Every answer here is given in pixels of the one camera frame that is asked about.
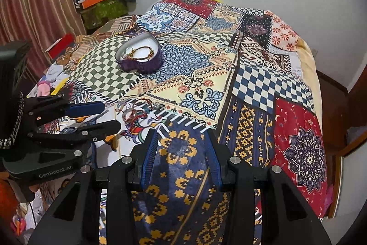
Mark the green patterned storage box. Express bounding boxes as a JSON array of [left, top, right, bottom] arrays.
[[80, 0, 128, 30]]

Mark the striped brown curtain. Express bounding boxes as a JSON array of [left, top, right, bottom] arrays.
[[1, 0, 85, 81]]

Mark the pink plush toy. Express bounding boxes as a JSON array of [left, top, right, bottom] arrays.
[[36, 80, 51, 97]]

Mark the striped orange brown blanket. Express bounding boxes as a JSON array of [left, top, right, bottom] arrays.
[[53, 14, 137, 66]]

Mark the orange shoe box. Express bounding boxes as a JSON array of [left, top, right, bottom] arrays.
[[81, 0, 104, 9]]

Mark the purple heart-shaped jewelry box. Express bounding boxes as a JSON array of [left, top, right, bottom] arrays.
[[115, 32, 163, 74]]

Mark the brown wooden door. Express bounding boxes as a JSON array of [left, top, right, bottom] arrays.
[[327, 65, 366, 218]]

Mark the patchwork patterned bedspread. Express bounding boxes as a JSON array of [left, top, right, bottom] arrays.
[[62, 0, 327, 244]]

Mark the gold beaded bracelet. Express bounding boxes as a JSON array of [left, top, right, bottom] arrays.
[[123, 45, 156, 62]]

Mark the left hand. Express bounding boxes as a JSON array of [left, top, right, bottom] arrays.
[[1, 172, 40, 203]]

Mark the red gift box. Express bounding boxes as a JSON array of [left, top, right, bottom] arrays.
[[45, 34, 75, 60]]

